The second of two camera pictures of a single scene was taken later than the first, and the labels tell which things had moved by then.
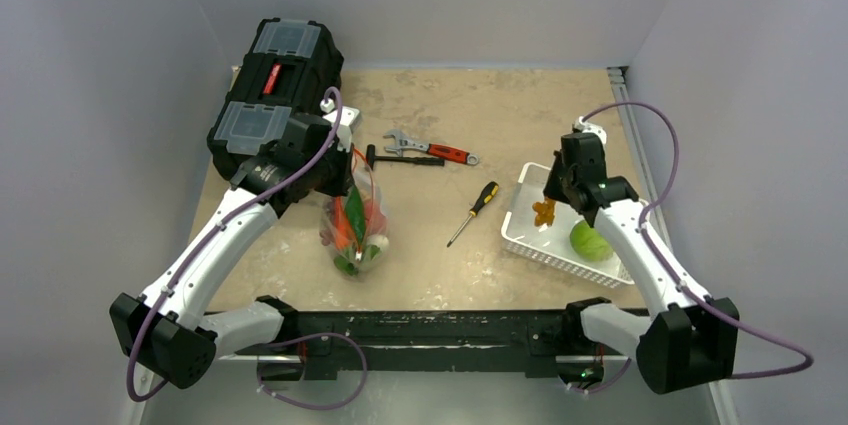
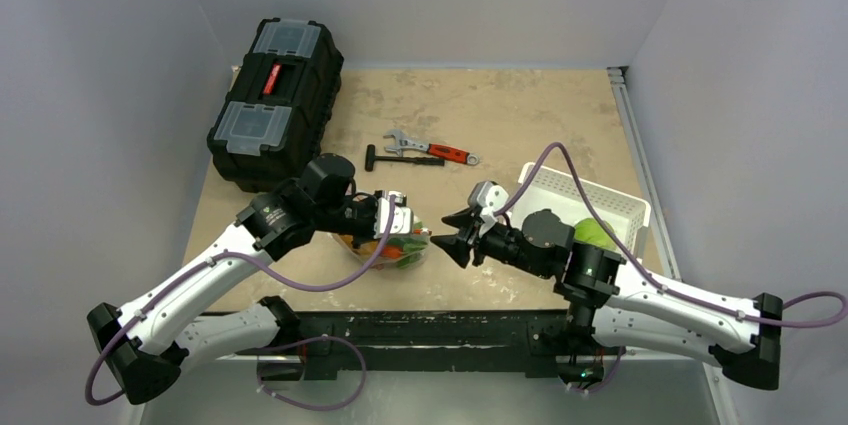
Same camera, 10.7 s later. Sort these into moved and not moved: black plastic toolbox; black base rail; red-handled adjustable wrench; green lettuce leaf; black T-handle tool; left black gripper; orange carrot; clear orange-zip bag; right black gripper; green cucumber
Moved: right black gripper; clear orange-zip bag; orange carrot; left black gripper; green cucumber
Not moved: red-handled adjustable wrench; black base rail; black T-handle tool; black plastic toolbox; green lettuce leaf
